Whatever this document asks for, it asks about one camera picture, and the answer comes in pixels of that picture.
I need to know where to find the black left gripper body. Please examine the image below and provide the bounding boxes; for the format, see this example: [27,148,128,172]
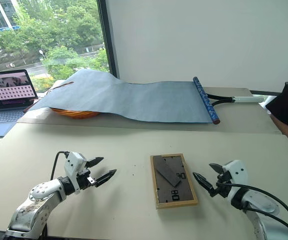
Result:
[76,169,96,192]

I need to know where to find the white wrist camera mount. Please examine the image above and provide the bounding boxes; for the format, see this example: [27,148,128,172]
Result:
[222,159,248,199]
[63,151,88,195]

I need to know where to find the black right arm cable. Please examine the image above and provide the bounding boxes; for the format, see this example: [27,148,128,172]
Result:
[216,182,288,239]

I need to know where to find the dark window frame post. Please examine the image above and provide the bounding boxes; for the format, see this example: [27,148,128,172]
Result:
[97,0,121,80]

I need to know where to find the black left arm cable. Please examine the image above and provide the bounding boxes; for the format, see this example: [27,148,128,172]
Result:
[50,150,71,181]

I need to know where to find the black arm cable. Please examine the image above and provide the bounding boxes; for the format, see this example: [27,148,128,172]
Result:
[216,182,288,239]
[50,150,71,181]

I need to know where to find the wooden framed dark board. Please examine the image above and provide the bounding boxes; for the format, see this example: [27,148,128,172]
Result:
[150,153,199,211]

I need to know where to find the orange woven basket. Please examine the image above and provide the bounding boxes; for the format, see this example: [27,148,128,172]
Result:
[50,107,101,120]

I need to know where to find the black racket with white handle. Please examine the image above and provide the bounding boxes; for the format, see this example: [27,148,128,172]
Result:
[205,92,265,108]

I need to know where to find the blue paper hanging scroll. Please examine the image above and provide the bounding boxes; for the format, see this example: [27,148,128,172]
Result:
[23,69,222,125]

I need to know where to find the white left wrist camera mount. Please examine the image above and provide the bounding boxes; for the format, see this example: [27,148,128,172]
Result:
[63,151,88,195]

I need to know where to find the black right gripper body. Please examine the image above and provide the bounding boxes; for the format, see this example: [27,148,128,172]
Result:
[208,172,233,199]

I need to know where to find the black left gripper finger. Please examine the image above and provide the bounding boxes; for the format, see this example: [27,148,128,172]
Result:
[94,168,118,188]
[86,156,105,169]

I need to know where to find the open laptop computer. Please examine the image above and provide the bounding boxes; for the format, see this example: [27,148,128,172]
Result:
[0,69,40,140]

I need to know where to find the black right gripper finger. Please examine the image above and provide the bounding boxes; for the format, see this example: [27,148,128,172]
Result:
[208,163,225,174]
[192,171,213,193]

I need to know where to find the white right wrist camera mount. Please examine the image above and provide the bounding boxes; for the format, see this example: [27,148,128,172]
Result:
[222,159,248,199]

